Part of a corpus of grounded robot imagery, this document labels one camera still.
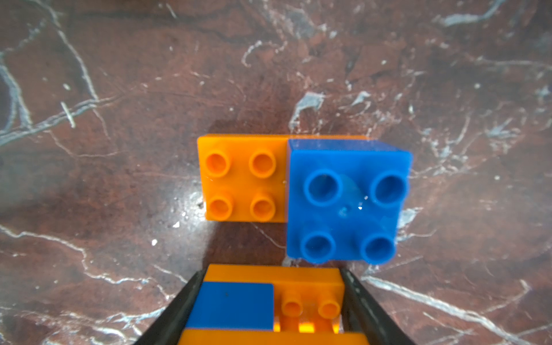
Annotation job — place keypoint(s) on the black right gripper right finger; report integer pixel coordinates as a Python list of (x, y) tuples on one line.
[(362, 313)]

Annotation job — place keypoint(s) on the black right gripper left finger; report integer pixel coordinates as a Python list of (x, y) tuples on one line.
[(168, 327)]

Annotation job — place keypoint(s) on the small orange lego brick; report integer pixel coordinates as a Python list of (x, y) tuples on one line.
[(306, 299)]

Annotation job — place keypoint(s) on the blue lego brick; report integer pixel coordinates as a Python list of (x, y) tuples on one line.
[(344, 199), (233, 306)]

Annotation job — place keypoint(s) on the orange lego brick front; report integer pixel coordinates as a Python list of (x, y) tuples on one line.
[(244, 177)]

